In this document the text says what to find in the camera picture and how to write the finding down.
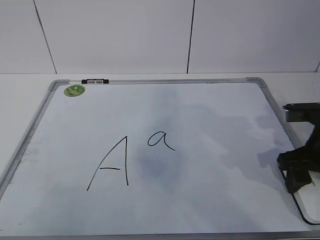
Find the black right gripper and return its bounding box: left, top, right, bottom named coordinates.
left=277, top=117, right=320, bottom=194

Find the white whiteboard eraser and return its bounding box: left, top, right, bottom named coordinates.
left=280, top=170, right=320, bottom=228

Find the silver framed whiteboard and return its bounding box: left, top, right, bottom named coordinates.
left=0, top=77, right=320, bottom=240

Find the round green magnet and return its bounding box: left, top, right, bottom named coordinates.
left=64, top=84, right=86, bottom=97

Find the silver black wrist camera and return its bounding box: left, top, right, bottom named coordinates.
left=282, top=102, right=320, bottom=125

